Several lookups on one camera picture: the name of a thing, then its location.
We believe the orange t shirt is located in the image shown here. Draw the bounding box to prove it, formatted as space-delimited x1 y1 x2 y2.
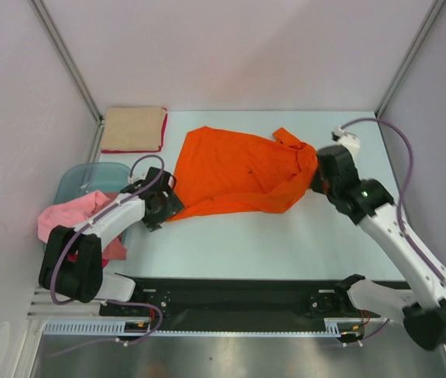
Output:
172 127 318 221

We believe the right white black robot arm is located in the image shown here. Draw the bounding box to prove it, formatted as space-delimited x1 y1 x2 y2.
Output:
312 144 446 350

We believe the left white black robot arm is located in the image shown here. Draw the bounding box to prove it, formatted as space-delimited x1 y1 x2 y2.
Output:
39 167 184 315

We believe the folded red t shirt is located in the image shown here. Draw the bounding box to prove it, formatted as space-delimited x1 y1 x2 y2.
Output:
100 106 169 154

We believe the folded beige t shirt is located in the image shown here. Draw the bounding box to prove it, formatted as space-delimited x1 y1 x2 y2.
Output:
100 106 168 152

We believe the blue plastic basket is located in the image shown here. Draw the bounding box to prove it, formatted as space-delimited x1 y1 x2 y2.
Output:
52 162 129 205

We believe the light pink t shirt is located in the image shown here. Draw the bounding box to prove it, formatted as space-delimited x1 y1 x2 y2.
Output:
37 191 117 243

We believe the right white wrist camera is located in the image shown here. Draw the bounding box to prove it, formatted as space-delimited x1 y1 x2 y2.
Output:
332 127 361 160

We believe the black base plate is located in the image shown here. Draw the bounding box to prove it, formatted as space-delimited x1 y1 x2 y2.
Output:
98 276 411 332

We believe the white slotted cable duct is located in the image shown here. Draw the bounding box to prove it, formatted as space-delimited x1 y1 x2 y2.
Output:
43 317 366 338

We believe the right aluminium frame post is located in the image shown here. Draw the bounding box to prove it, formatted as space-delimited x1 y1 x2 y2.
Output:
374 0 446 118

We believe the aluminium frame post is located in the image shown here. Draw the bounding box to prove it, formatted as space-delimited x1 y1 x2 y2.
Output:
28 0 103 161
374 0 446 118

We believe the left aluminium frame post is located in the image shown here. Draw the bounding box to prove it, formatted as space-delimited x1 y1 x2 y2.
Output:
28 0 103 161

